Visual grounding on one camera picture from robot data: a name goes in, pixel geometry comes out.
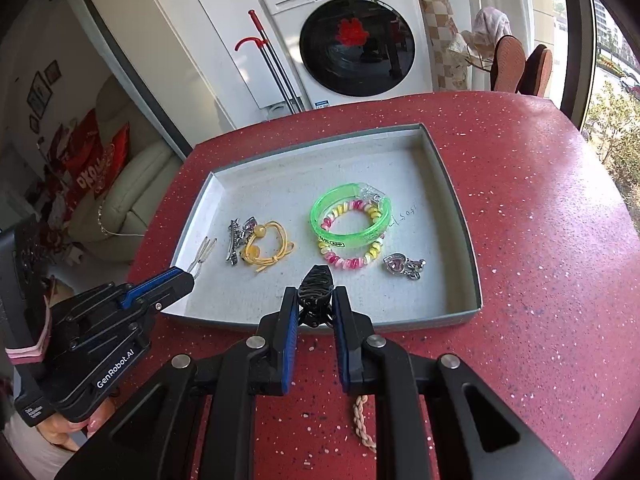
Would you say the red printed cushion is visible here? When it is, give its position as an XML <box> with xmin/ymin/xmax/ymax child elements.
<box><xmin>45</xmin><ymin>107</ymin><xmax>132</xmax><ymax>211</ymax></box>

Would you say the white cable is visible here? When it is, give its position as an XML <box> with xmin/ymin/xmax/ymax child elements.
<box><xmin>98</xmin><ymin>200</ymin><xmax>146</xmax><ymax>239</ymax></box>

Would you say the pink elastic band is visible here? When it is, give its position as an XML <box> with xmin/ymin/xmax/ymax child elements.
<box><xmin>6</xmin><ymin>300</ymin><xmax>53</xmax><ymax>365</ymax></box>

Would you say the beige braided bracelet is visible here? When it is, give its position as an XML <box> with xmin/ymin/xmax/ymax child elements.
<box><xmin>352</xmin><ymin>395</ymin><xmax>378</xmax><ymax>454</ymax></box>

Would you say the red handled mop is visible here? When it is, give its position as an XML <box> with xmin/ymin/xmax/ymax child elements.
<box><xmin>235</xmin><ymin>9</ymin><xmax>306</xmax><ymax>116</ymax></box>

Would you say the dark brown claw clip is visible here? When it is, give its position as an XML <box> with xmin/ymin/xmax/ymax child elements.
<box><xmin>295</xmin><ymin>265</ymin><xmax>337</xmax><ymax>331</ymax></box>

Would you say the silver hair clip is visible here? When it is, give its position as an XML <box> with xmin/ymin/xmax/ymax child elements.
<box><xmin>225</xmin><ymin>219</ymin><xmax>251</xmax><ymax>263</ymax></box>

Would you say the pink towel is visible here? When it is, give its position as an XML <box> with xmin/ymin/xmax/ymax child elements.
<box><xmin>472</xmin><ymin>7</ymin><xmax>513</xmax><ymax>51</ymax></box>

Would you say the yellow cord hair tie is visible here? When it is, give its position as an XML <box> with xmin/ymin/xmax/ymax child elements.
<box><xmin>240</xmin><ymin>220</ymin><xmax>296</xmax><ymax>274</ymax></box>

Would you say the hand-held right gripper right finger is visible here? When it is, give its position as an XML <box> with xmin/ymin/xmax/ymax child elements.
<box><xmin>332</xmin><ymin>286</ymin><xmax>576</xmax><ymax>480</ymax></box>

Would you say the large picture frame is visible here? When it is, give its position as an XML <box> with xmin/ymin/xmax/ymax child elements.
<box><xmin>27</xmin><ymin>72</ymin><xmax>52</xmax><ymax>116</ymax></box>

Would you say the person's left hand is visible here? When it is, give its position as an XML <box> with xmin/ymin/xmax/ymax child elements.
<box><xmin>41</xmin><ymin>399</ymin><xmax>117</xmax><ymax>451</ymax></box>

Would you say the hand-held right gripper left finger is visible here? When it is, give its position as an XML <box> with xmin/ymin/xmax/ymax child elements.
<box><xmin>55</xmin><ymin>286</ymin><xmax>301</xmax><ymax>480</ymax></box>

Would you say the green translucent bangle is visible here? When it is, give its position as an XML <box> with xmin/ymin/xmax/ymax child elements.
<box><xmin>310</xmin><ymin>183</ymin><xmax>392</xmax><ymax>253</ymax></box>

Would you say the checkered bag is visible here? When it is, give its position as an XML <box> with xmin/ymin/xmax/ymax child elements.
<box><xmin>414</xmin><ymin>0</ymin><xmax>469</xmax><ymax>92</ymax></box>

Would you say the grey shallow tray box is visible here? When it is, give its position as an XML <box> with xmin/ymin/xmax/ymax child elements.
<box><xmin>159</xmin><ymin>122</ymin><xmax>483</xmax><ymax>333</ymax></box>

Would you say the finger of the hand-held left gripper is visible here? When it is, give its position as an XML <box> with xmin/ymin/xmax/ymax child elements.
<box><xmin>149</xmin><ymin>284</ymin><xmax>196</xmax><ymax>316</ymax></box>
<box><xmin>120</xmin><ymin>266</ymin><xmax>195</xmax><ymax>310</ymax></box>

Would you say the silver heart charm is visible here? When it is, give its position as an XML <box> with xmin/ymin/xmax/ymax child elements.
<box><xmin>382</xmin><ymin>252</ymin><xmax>427</xmax><ymax>281</ymax></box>

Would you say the cream sofa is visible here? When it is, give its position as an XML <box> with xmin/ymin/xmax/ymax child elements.
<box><xmin>67</xmin><ymin>77</ymin><xmax>183</xmax><ymax>263</ymax></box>

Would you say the pink yellow spiral hair tie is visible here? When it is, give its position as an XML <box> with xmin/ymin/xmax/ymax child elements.
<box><xmin>318</xmin><ymin>199</ymin><xmax>388</xmax><ymax>271</ymax></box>

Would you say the white washing machine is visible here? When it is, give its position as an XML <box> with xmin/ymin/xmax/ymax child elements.
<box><xmin>243</xmin><ymin>0</ymin><xmax>433</xmax><ymax>111</ymax></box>

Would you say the clear hair clip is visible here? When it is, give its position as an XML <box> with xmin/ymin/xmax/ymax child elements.
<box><xmin>187</xmin><ymin>236</ymin><xmax>218</xmax><ymax>281</ymax></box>

